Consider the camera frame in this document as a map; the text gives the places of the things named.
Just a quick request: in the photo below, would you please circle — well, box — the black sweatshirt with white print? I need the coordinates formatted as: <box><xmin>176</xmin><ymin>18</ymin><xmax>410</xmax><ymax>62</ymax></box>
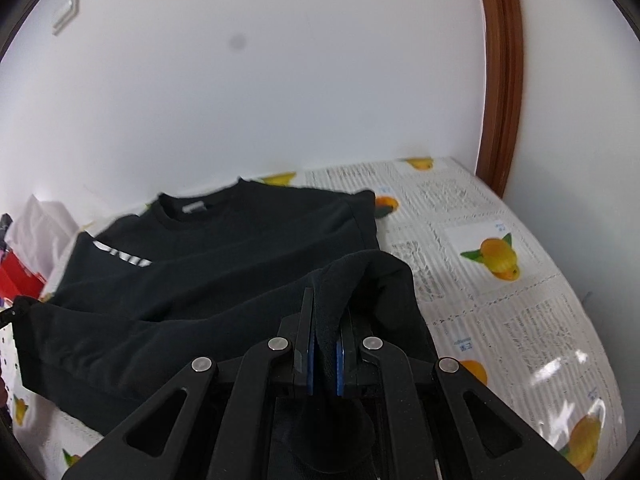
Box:
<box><xmin>10</xmin><ymin>175</ymin><xmax>437</xmax><ymax>480</ymax></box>

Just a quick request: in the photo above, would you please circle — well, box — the red paper shopping bag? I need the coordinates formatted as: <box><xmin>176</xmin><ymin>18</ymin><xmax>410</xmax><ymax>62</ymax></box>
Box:
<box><xmin>0</xmin><ymin>252</ymin><xmax>46</xmax><ymax>306</ymax></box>

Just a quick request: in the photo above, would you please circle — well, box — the brown wooden door frame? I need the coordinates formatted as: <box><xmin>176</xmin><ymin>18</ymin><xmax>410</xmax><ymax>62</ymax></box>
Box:
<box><xmin>475</xmin><ymin>0</ymin><xmax>525</xmax><ymax>196</ymax></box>

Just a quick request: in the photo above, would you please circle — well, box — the white wall switch plate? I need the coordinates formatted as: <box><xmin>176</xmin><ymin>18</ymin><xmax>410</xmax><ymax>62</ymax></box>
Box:
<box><xmin>51</xmin><ymin>0</ymin><xmax>80</xmax><ymax>36</ymax></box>

